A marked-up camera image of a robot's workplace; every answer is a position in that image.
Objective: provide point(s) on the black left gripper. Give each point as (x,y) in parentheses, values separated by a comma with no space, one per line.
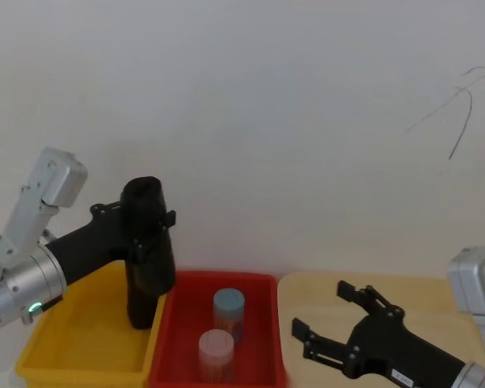
(93,246)

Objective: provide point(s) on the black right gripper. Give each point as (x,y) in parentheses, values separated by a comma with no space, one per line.
(392,347)

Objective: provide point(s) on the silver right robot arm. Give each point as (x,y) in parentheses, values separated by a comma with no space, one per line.
(475,283)

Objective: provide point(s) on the yellow plastic bin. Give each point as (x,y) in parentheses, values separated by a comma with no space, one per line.
(89,335)

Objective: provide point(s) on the clear jar with blue lid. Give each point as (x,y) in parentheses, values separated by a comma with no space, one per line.
(229,307)

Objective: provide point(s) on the red plastic bin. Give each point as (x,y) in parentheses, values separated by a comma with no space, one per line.
(182,343)

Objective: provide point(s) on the clear jar with pink lid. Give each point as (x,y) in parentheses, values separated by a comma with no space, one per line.
(216,355)

